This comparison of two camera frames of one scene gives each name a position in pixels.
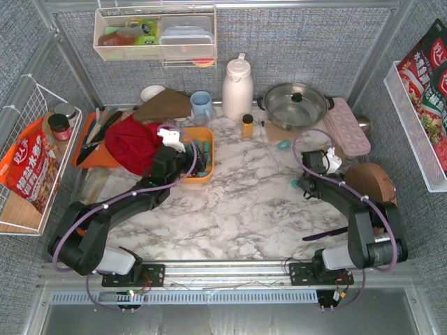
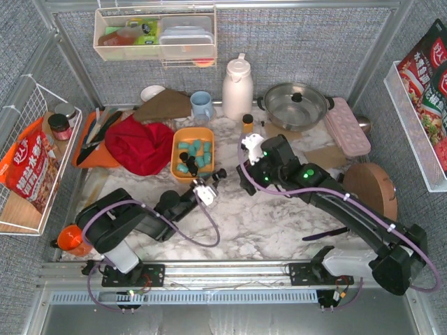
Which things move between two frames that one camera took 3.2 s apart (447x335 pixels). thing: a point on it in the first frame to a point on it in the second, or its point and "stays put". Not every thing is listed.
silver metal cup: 364,123 stays put
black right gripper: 302,185 to 249,179
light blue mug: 202,104 stays put
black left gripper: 197,159 to 202,180
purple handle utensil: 325,234 stays put
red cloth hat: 131,144 stays put
